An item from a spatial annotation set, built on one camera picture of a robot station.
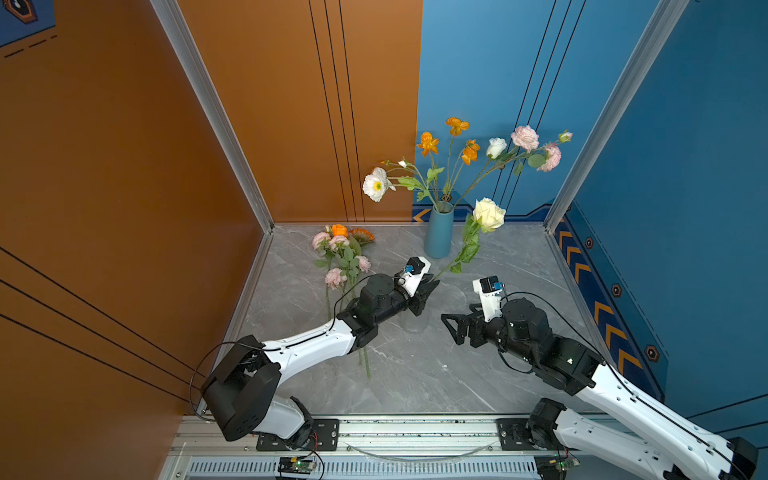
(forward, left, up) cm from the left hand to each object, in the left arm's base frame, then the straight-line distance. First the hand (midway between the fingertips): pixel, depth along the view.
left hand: (435, 276), depth 76 cm
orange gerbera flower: (+31, +23, -18) cm, 42 cm away
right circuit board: (-37, -28, -24) cm, 53 cm away
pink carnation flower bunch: (+28, +30, -21) cm, 46 cm away
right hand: (-10, -4, -1) cm, 10 cm away
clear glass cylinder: (-3, +4, -22) cm, 22 cm away
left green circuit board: (-38, +33, -25) cm, 56 cm away
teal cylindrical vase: (+24, -5, -11) cm, 27 cm away
